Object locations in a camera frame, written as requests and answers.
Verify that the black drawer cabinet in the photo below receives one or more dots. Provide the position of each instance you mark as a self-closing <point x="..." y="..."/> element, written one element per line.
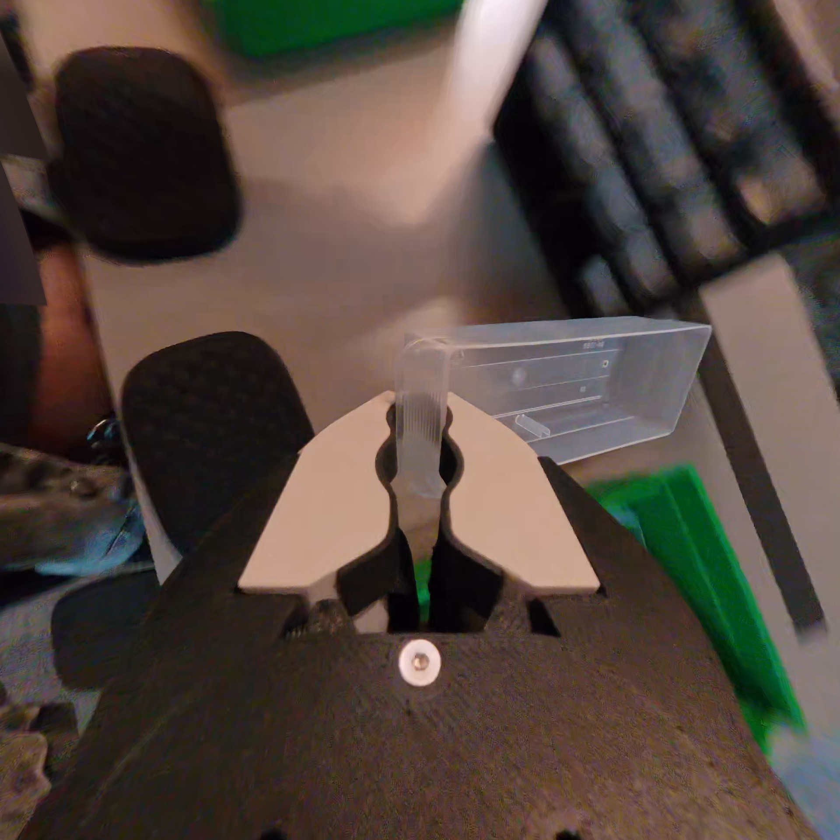
<point x="525" y="151"/>

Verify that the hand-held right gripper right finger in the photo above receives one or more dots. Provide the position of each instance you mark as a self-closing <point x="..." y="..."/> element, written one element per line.
<point x="518" y="525"/>

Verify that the green plastic bin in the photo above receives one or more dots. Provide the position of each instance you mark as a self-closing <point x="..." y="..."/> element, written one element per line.
<point x="328" y="26"/>
<point x="695" y="577"/>

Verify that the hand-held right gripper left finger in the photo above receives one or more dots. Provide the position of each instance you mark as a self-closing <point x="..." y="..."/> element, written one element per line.
<point x="328" y="518"/>

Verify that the rows of clear cabinet drawers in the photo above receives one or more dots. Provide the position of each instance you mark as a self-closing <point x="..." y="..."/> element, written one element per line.
<point x="715" y="98"/>

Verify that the clear plastic drawer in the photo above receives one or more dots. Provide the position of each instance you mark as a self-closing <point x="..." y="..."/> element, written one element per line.
<point x="590" y="387"/>

